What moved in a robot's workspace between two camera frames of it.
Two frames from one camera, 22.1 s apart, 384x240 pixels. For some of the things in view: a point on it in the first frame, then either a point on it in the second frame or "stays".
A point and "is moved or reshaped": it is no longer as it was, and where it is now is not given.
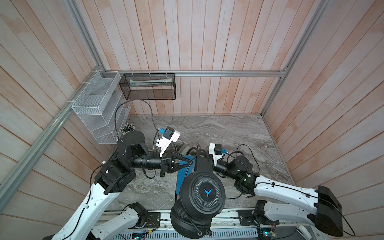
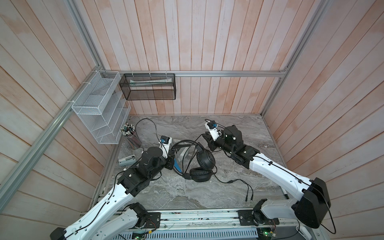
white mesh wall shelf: (103, 108) stays
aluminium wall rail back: (202, 72) stays
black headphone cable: (188, 166) to (232, 181)
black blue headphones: (202, 194) is moved or reshaped
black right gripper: (215, 167) to (211, 142)
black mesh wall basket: (149, 86) stays
